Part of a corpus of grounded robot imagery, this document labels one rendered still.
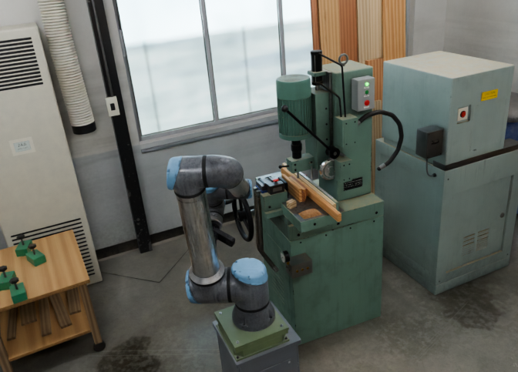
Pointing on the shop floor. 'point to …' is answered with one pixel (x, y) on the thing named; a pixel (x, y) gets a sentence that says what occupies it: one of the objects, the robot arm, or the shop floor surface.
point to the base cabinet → (327, 277)
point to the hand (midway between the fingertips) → (211, 260)
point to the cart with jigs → (43, 296)
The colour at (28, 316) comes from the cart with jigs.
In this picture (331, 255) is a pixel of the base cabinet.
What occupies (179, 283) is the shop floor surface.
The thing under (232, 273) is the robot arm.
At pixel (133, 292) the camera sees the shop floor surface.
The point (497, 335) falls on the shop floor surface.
